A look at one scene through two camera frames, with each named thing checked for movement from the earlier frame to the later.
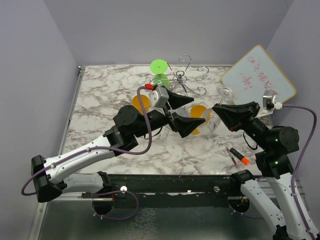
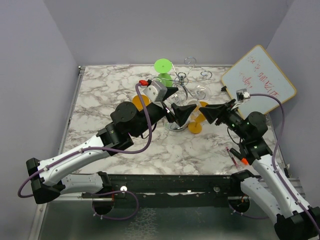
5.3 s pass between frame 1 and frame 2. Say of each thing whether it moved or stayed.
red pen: stayed
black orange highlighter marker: stayed
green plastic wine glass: moved
